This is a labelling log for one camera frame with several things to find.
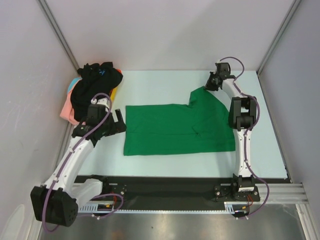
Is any green t-shirt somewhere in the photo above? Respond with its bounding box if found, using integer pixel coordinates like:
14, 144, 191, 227
123, 87, 236, 156

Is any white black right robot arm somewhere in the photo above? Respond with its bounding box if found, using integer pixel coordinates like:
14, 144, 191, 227
204, 62, 257, 201

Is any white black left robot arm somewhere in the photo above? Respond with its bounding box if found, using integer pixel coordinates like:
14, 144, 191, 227
30, 93, 126, 231

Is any yellow t-shirt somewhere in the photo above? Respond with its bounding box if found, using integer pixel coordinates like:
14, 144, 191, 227
110, 87, 118, 102

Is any pink t-shirt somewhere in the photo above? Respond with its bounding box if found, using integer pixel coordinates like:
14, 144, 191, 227
60, 91, 79, 125

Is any black t-shirt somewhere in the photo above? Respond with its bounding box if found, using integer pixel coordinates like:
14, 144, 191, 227
70, 62, 123, 122

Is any light blue t-shirt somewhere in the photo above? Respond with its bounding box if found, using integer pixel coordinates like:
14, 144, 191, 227
67, 77, 82, 94

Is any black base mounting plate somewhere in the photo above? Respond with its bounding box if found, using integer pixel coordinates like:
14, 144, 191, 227
74, 174, 293, 212

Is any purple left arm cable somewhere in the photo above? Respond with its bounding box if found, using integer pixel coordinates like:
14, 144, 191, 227
42, 93, 125, 235

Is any aluminium corner frame post right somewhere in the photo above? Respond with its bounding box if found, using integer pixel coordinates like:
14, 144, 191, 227
256, 0, 303, 77

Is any aluminium corner frame post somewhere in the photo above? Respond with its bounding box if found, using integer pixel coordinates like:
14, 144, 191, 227
256, 0, 303, 77
36, 0, 79, 71

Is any aluminium corner frame post left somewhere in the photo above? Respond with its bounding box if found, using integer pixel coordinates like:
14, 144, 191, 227
36, 0, 79, 71

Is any white slotted cable duct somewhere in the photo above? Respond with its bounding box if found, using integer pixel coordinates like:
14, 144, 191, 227
77, 201, 251, 215

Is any aluminium front rail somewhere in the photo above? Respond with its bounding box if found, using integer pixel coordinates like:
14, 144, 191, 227
39, 182, 310, 204

